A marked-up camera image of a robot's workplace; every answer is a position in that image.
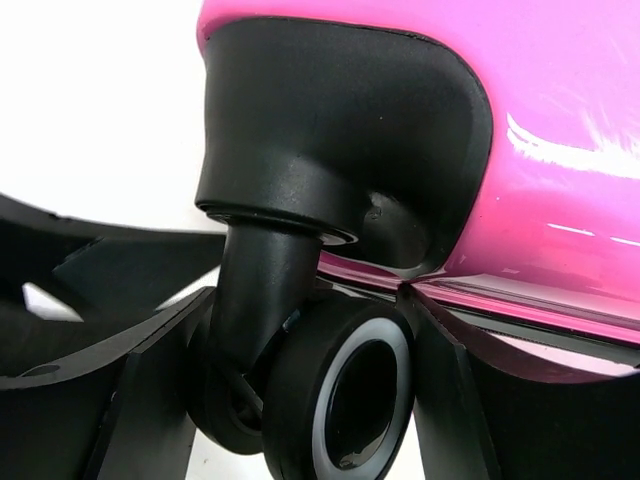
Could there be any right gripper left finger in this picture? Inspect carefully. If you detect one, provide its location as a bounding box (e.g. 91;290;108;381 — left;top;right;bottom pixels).
1;287;214;479

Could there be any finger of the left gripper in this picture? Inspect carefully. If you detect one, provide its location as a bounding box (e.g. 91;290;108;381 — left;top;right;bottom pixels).
1;197;225;365

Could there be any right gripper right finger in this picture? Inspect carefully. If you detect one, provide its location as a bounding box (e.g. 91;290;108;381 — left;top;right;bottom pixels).
397;285;639;479

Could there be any pink hard-shell suitcase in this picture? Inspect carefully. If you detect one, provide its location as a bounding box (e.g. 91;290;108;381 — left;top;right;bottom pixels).
185;0;640;480

